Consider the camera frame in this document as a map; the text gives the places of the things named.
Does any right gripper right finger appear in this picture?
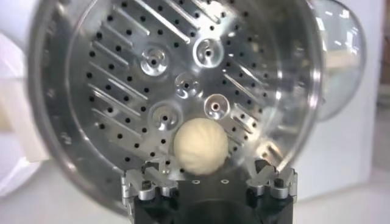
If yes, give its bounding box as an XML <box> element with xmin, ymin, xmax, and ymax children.
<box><xmin>246</xmin><ymin>158</ymin><xmax>299</xmax><ymax>201</ymax></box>

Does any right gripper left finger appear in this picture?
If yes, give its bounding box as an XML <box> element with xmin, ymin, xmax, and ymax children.
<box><xmin>121</xmin><ymin>160</ymin><xmax>180</xmax><ymax>205</ymax></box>

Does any cream steamed baozi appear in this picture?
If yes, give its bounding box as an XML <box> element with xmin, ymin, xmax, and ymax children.
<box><xmin>172</xmin><ymin>117</ymin><xmax>230</xmax><ymax>177</ymax></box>

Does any stainless steel steamer basket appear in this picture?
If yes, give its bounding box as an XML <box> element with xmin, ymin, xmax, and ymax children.
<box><xmin>27</xmin><ymin>0</ymin><xmax>324</xmax><ymax>217</ymax></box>

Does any glass pot lid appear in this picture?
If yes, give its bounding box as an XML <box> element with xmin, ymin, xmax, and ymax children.
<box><xmin>307</xmin><ymin>0</ymin><xmax>367</xmax><ymax>122</ymax></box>

